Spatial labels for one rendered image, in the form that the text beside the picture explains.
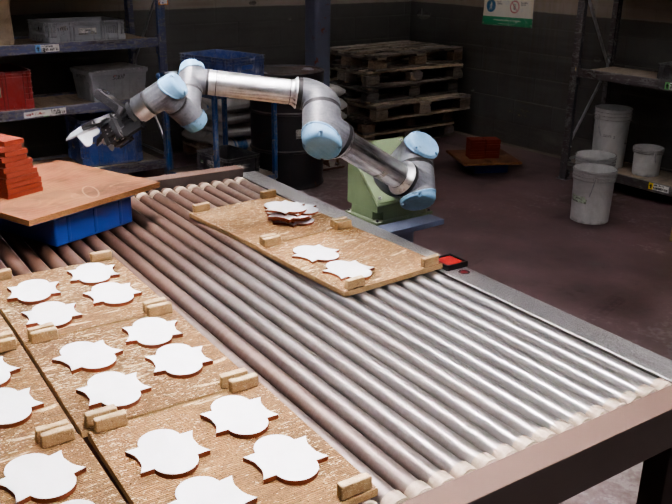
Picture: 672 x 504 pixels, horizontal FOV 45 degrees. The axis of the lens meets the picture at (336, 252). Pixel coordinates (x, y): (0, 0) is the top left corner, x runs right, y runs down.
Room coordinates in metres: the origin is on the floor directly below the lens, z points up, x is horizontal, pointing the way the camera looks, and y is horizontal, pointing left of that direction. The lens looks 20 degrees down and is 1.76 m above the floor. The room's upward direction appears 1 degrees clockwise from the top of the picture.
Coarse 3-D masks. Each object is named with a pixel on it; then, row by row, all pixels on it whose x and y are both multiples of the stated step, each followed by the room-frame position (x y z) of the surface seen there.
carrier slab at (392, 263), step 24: (288, 240) 2.31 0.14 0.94; (312, 240) 2.31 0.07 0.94; (336, 240) 2.31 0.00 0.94; (360, 240) 2.32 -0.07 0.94; (384, 240) 2.32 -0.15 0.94; (288, 264) 2.12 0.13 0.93; (312, 264) 2.11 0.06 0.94; (384, 264) 2.12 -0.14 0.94; (408, 264) 2.12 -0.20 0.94; (336, 288) 1.95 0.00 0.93; (360, 288) 1.95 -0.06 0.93
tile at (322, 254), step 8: (296, 248) 2.22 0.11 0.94; (304, 248) 2.22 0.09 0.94; (312, 248) 2.22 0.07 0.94; (320, 248) 2.22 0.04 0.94; (328, 248) 2.22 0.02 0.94; (296, 256) 2.15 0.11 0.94; (304, 256) 2.15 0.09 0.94; (312, 256) 2.15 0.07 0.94; (320, 256) 2.15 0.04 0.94; (328, 256) 2.15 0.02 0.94; (336, 256) 2.15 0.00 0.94
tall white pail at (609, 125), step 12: (600, 108) 6.44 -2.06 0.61; (612, 108) 6.63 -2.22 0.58; (624, 108) 6.58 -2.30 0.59; (600, 120) 6.43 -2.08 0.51; (612, 120) 6.37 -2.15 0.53; (624, 120) 6.38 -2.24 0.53; (600, 132) 6.42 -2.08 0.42; (612, 132) 6.37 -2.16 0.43; (624, 132) 6.39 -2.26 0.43; (600, 144) 6.42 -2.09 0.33; (612, 144) 6.37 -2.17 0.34; (624, 144) 6.41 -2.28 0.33
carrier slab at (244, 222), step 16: (224, 208) 2.62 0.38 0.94; (240, 208) 2.62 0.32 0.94; (256, 208) 2.62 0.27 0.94; (208, 224) 2.47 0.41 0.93; (224, 224) 2.45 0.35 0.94; (240, 224) 2.45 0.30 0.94; (256, 224) 2.45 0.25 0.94; (272, 224) 2.46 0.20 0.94; (320, 224) 2.46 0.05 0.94; (240, 240) 2.32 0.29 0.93; (256, 240) 2.30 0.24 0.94
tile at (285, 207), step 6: (264, 204) 2.51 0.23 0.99; (270, 204) 2.51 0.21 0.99; (276, 204) 2.51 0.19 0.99; (282, 204) 2.51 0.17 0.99; (288, 204) 2.51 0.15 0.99; (294, 204) 2.51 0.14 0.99; (300, 204) 2.51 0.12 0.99; (270, 210) 2.45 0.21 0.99; (276, 210) 2.44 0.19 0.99; (282, 210) 2.44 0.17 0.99; (288, 210) 2.45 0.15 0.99; (294, 210) 2.45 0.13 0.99; (300, 210) 2.45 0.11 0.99; (306, 210) 2.47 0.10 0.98
